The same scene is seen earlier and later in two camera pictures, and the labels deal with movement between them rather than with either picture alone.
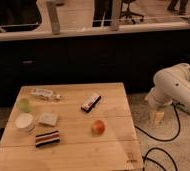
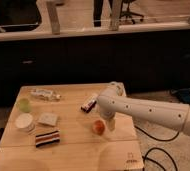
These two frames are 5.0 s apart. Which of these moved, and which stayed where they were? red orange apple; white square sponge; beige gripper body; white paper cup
Moved: beige gripper body
Stayed: red orange apple; white square sponge; white paper cup
